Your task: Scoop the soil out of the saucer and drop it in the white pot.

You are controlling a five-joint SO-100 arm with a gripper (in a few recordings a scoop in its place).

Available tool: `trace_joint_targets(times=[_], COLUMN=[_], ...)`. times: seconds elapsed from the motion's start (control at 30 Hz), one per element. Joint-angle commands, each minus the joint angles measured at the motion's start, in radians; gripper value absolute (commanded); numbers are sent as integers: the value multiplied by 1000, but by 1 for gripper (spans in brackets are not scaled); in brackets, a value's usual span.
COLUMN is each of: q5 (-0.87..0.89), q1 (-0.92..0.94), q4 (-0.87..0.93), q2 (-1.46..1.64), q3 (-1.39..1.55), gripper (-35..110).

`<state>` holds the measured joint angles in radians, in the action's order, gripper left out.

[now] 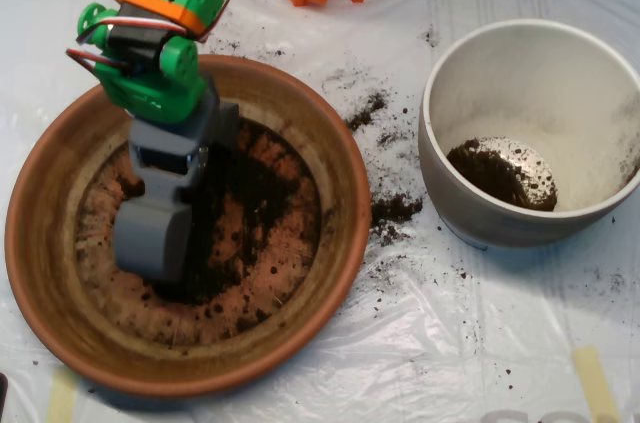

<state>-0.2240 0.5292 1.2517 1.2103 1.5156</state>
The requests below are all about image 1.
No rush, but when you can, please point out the faded beige tape strip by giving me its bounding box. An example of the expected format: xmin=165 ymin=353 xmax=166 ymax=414
xmin=45 ymin=366 xmax=80 ymax=423

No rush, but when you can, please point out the large spilled soil clump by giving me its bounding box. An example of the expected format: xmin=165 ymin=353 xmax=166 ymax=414
xmin=370 ymin=192 xmax=425 ymax=248

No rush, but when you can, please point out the long beige tape strip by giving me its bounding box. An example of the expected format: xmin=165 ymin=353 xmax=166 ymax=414
xmin=572 ymin=345 xmax=622 ymax=423

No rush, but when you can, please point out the dark soil pile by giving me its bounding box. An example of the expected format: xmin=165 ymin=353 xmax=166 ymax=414
xmin=117 ymin=117 xmax=301 ymax=307

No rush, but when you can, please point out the terracotta saucer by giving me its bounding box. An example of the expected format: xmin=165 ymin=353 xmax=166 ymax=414
xmin=4 ymin=53 xmax=373 ymax=399

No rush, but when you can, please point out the white ceramic pot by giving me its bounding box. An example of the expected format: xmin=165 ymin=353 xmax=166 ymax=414
xmin=417 ymin=18 xmax=640 ymax=249

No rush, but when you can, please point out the clear plastic sheet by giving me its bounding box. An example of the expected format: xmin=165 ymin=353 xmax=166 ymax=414
xmin=0 ymin=0 xmax=640 ymax=423

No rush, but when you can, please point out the red and white servo cable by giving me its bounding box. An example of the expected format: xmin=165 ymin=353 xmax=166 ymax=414
xmin=64 ymin=0 xmax=256 ymax=79

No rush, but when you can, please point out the small spilled soil clump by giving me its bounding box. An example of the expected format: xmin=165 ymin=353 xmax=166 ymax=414
xmin=344 ymin=90 xmax=390 ymax=133

